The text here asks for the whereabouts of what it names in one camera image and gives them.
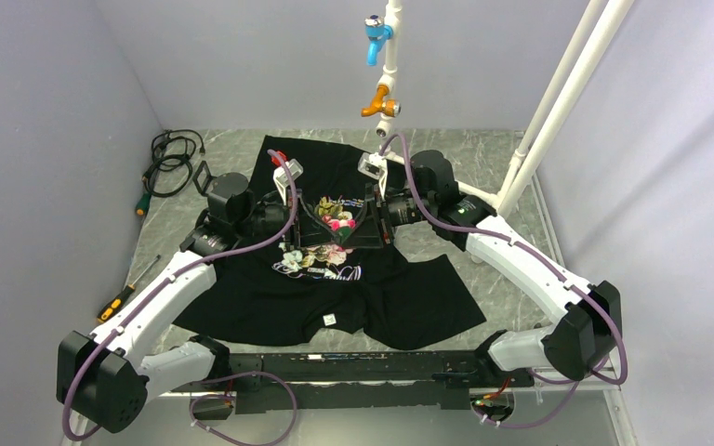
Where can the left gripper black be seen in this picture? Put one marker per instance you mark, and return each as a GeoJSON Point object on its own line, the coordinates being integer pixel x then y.
{"type": "Point", "coordinates": [312, 230]}

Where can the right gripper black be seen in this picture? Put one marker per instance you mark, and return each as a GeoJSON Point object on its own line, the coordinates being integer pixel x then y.
{"type": "Point", "coordinates": [367, 233]}

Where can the black floral print t-shirt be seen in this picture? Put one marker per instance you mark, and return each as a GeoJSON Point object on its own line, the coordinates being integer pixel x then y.
{"type": "Point", "coordinates": [274, 297]}

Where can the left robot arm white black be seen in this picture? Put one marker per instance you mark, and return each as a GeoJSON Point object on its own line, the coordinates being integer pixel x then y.
{"type": "Point", "coordinates": [108, 375]}

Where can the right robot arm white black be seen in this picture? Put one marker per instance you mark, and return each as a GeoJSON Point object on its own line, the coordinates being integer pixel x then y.
{"type": "Point", "coordinates": [584, 336]}

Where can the orange tap valve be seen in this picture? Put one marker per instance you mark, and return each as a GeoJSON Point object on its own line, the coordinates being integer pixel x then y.
{"type": "Point", "coordinates": [381, 103]}

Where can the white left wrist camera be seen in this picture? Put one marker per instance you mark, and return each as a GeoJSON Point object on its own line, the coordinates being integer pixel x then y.
{"type": "Point", "coordinates": [285, 172]}

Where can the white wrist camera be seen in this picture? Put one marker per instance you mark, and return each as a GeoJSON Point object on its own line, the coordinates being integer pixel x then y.
{"type": "Point", "coordinates": [285, 172]}
{"type": "Point", "coordinates": [375, 166]}

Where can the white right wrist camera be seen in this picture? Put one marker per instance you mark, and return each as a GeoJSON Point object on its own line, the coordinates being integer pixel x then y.
{"type": "Point", "coordinates": [375, 166]}

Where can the black rectangular frame stand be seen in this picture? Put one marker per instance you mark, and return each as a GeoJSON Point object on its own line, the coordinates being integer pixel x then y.
{"type": "Point", "coordinates": [202, 178]}

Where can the green orange handled screwdriver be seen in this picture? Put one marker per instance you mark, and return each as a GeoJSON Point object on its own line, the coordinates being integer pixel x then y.
{"type": "Point", "coordinates": [142, 206]}

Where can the white pvc pipe frame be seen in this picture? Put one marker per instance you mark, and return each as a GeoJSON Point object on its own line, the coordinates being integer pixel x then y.
{"type": "Point", "coordinates": [593, 34]}

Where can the yellow black handled screwdriver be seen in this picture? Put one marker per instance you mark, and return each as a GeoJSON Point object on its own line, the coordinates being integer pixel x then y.
{"type": "Point", "coordinates": [114, 305]}

